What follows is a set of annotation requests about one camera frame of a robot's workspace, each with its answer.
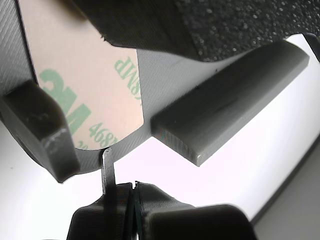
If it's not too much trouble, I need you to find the gray enclosure frame bar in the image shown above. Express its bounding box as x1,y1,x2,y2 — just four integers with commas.
249,136,320,227

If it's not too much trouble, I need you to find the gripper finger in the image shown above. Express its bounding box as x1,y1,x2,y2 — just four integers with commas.
134,181,258,240
74,0,320,63
66,147,134,240

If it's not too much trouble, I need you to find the gray fixture with dark legs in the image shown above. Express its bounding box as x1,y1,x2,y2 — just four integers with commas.
0,0,311,185

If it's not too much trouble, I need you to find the tan 3M tape liner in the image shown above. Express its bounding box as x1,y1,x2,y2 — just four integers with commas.
17,0,146,152

